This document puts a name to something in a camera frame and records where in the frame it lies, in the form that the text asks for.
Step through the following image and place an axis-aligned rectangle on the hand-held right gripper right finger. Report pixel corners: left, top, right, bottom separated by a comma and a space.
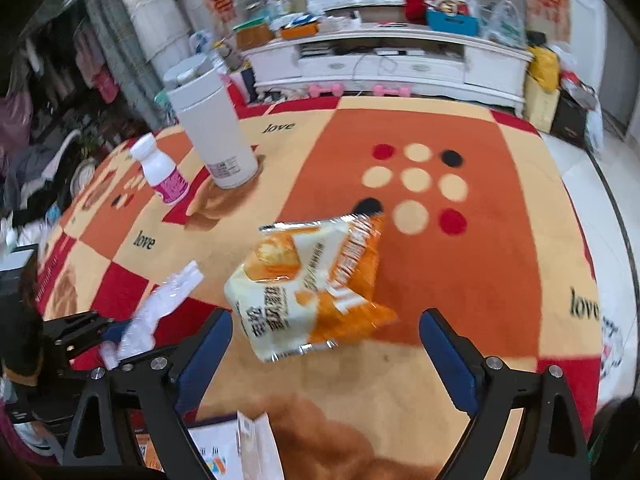
419, 308, 591, 480

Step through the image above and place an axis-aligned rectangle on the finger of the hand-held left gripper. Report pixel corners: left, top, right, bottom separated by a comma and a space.
17, 347, 121, 423
42, 310, 131, 358

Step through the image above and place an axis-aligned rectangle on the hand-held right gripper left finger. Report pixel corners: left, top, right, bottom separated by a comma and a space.
62, 307, 234, 480

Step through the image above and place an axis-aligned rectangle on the clear plastic wrapper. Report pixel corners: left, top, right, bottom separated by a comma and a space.
100, 260, 206, 368

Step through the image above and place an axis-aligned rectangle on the orange white snack packet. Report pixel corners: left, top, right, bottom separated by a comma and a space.
224, 212, 398, 363

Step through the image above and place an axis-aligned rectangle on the black round bin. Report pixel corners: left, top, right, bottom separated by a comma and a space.
587, 397, 640, 467

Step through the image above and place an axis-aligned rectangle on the checkered orange red blanket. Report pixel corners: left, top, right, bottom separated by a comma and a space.
37, 95, 603, 480

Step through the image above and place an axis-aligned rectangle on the white printed paper box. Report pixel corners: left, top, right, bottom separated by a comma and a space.
187, 410, 286, 480

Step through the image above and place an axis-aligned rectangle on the white cat slipper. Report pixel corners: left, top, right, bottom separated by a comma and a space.
601, 316, 627, 383

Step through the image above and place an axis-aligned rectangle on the small white bottle pink label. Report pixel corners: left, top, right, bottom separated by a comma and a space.
130, 134, 191, 206

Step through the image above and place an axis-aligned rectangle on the white thermos bottle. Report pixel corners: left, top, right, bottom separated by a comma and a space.
164, 55, 260, 191

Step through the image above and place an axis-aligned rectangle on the beige carton box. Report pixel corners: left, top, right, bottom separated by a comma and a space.
524, 77, 560, 133

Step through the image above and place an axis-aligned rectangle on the black paper bag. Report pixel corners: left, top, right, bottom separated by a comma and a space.
550, 91, 591, 148

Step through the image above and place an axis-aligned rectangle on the grey green curtain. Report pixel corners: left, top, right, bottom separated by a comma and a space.
82, 0, 171, 131

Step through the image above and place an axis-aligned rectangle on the white tv cabinet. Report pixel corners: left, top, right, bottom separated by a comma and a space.
242, 22, 535, 111

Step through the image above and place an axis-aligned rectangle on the yellow bag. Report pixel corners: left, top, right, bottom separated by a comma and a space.
527, 46, 561, 93

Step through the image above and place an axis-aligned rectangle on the cream lace covered column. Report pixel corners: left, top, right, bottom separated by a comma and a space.
120, 0, 193, 88

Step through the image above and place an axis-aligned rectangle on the yellow brown box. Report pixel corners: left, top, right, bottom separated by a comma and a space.
235, 20, 276, 51

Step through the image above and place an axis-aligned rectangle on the blue basket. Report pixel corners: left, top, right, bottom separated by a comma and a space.
426, 9, 480, 36

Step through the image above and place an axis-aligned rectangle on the orange box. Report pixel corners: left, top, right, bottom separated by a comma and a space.
280, 22, 321, 40

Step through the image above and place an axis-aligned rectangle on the white plastic bag green print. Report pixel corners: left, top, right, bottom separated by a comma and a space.
482, 0, 526, 48

